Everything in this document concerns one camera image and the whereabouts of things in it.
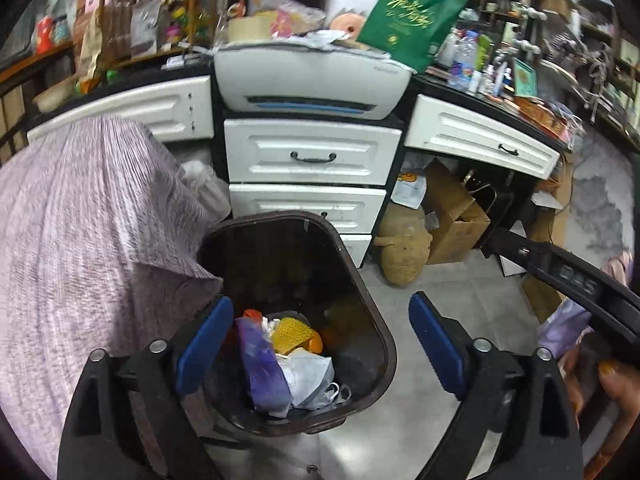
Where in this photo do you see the green shopping bag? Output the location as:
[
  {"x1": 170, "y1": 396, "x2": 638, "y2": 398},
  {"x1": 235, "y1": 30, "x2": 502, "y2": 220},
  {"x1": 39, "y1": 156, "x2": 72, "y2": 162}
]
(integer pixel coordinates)
[{"x1": 357, "y1": 0, "x2": 468, "y2": 73}]

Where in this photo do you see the purple striped tablecloth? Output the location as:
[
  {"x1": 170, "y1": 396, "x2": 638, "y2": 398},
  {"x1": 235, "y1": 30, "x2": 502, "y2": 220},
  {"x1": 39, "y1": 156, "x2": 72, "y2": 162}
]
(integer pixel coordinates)
[{"x1": 1, "y1": 116, "x2": 222, "y2": 478}]

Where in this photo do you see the cardboard box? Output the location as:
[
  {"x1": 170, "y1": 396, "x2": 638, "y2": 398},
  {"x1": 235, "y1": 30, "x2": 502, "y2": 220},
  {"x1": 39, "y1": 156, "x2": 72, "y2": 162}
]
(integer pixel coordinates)
[{"x1": 423, "y1": 158, "x2": 490, "y2": 266}]

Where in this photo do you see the orange fruit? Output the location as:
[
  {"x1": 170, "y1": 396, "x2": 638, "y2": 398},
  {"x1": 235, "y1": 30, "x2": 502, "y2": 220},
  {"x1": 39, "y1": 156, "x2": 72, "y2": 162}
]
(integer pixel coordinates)
[{"x1": 304, "y1": 332, "x2": 323, "y2": 354}]

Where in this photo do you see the dark brown trash bin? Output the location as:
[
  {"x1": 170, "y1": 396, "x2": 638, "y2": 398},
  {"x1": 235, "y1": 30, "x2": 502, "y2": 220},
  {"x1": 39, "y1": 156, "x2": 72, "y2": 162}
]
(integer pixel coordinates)
[{"x1": 198, "y1": 211, "x2": 397, "y2": 437}]

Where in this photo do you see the cream enamel bowl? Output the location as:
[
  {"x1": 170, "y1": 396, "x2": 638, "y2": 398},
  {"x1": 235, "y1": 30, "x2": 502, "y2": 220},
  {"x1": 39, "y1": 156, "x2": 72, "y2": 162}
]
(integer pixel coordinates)
[{"x1": 32, "y1": 77, "x2": 76, "y2": 113}]

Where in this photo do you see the plastic water bottle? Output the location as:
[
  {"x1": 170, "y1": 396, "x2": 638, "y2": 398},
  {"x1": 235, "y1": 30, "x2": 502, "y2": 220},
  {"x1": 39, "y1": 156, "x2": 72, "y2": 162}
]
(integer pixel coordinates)
[{"x1": 448, "y1": 30, "x2": 478, "y2": 92}]

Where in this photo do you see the red tin can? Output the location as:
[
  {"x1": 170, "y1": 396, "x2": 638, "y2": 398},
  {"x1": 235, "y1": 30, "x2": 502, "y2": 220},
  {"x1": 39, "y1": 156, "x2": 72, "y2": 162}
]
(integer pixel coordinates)
[{"x1": 35, "y1": 15, "x2": 54, "y2": 55}]

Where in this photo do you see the white cabinet drawer with handle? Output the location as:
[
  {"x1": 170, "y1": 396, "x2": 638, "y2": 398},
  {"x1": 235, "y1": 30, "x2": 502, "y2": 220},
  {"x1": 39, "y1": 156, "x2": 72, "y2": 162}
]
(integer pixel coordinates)
[{"x1": 224, "y1": 118, "x2": 401, "y2": 185}]

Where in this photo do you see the grey foil snack pouch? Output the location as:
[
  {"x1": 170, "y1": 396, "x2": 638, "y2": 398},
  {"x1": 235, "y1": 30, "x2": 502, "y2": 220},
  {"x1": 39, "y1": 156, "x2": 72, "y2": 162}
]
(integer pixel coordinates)
[{"x1": 130, "y1": 0, "x2": 163, "y2": 58}]

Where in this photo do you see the yellow foam fruit net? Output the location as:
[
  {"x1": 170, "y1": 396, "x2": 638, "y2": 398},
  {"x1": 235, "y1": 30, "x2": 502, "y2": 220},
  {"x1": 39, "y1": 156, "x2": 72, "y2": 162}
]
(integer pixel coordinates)
[{"x1": 271, "y1": 318, "x2": 315, "y2": 356}]

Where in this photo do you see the purple plastic wrapper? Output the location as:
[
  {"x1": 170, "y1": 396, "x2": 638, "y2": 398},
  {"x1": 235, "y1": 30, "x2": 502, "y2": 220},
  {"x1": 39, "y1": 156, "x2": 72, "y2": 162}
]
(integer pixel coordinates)
[{"x1": 235, "y1": 318, "x2": 292, "y2": 418}]

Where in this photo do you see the brown burlap sack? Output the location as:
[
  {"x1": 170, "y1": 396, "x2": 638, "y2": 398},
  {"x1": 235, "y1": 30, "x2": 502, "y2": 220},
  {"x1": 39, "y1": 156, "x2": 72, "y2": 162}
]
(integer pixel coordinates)
[{"x1": 373, "y1": 203, "x2": 433, "y2": 287}]

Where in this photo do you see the orange foam fruit net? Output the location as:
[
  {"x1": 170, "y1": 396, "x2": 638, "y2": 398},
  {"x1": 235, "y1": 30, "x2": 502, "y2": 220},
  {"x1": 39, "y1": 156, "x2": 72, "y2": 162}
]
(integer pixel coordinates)
[{"x1": 243, "y1": 309, "x2": 262, "y2": 325}]

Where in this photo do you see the beige paper snack bag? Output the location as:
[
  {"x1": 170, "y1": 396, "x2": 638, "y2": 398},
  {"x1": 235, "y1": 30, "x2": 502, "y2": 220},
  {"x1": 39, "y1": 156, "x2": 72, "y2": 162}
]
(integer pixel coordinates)
[{"x1": 76, "y1": 10, "x2": 103, "y2": 94}]

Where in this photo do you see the white printer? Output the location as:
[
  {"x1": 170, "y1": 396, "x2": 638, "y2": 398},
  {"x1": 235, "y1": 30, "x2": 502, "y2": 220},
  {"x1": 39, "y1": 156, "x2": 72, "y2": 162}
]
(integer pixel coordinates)
[{"x1": 213, "y1": 42, "x2": 413, "y2": 120}]

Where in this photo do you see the white face mask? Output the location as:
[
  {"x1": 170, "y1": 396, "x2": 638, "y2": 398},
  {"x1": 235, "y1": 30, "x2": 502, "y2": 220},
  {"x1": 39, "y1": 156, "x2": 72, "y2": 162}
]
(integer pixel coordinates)
[{"x1": 277, "y1": 348, "x2": 352, "y2": 411}]

